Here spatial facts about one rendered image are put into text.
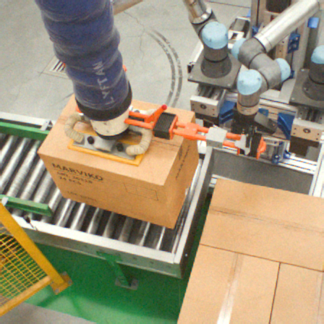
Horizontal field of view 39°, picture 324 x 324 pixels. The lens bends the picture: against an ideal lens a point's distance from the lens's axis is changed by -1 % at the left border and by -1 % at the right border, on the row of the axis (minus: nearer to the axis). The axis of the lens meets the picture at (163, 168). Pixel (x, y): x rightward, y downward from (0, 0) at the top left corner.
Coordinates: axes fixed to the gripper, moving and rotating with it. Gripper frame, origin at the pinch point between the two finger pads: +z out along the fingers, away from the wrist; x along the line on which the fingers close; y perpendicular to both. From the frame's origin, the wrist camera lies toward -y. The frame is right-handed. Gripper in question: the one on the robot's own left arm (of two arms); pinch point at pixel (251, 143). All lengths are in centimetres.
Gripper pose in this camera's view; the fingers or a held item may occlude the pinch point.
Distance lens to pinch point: 179.6
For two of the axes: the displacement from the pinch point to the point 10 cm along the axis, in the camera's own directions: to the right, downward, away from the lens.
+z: 1.1, 5.5, 8.3
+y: -9.3, -2.3, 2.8
